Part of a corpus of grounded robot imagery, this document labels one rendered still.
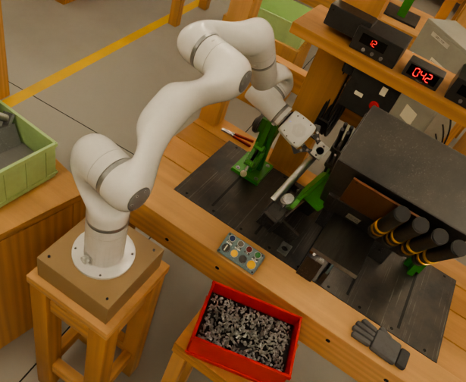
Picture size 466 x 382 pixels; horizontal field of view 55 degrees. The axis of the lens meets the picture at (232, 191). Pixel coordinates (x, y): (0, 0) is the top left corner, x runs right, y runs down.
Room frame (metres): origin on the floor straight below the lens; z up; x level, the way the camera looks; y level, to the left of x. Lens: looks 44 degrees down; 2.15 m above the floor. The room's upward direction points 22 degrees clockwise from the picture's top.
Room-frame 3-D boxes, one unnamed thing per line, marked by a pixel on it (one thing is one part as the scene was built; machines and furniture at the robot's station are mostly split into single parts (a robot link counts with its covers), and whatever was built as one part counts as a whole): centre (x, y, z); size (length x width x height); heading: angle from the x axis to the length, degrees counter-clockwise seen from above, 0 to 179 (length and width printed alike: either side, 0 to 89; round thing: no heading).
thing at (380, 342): (0.88, -0.64, 0.91); 0.20 x 0.11 x 0.03; 72
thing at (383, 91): (1.47, -0.33, 1.42); 0.17 x 0.12 x 0.15; 74
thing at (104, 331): (0.78, 0.30, 0.83); 0.32 x 0.32 x 0.04; 75
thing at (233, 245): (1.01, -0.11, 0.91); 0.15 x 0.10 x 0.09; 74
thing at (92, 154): (0.79, 0.33, 1.25); 0.19 x 0.12 x 0.24; 64
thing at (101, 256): (0.78, 0.30, 1.04); 0.19 x 0.19 x 0.18
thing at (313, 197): (1.20, -0.29, 1.17); 0.13 x 0.12 x 0.20; 74
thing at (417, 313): (1.24, -0.37, 0.89); 1.10 x 0.42 x 0.02; 74
